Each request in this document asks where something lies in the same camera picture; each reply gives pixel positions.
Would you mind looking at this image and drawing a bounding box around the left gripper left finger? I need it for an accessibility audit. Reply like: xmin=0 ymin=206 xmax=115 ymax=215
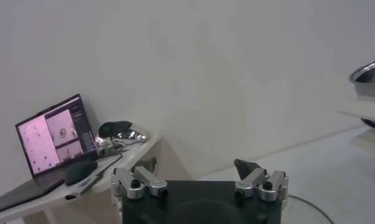
xmin=110 ymin=156 xmax=169 ymax=223

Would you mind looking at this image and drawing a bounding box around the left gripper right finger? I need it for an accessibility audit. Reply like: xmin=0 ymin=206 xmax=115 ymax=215
xmin=233 ymin=158 xmax=289 ymax=208

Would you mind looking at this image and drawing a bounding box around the round glass pot lid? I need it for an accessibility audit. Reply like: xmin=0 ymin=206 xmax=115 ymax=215
xmin=285 ymin=194 xmax=334 ymax=224

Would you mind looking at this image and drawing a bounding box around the stainless steel steamer pot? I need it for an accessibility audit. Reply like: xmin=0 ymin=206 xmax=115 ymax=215
xmin=336 ymin=57 xmax=375 ymax=122

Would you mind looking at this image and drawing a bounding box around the white side table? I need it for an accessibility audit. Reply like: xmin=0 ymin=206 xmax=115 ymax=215
xmin=0 ymin=133 xmax=194 ymax=224

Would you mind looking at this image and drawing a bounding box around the chrome and black gadget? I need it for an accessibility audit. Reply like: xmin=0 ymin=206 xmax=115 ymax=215
xmin=94 ymin=121 xmax=147 ymax=158

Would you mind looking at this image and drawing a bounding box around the grey USB hub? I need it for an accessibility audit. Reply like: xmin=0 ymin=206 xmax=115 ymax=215
xmin=65 ymin=172 xmax=105 ymax=201

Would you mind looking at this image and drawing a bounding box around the black laptop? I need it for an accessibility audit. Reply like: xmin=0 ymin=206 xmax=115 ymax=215
xmin=0 ymin=93 xmax=99 ymax=214

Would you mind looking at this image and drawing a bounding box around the cream electric cooker base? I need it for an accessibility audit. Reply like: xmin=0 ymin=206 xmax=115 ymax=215
xmin=350 ymin=118 xmax=375 ymax=156

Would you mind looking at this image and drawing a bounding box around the black hub cable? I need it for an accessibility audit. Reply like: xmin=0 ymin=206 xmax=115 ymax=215
xmin=96 ymin=152 xmax=124 ymax=176

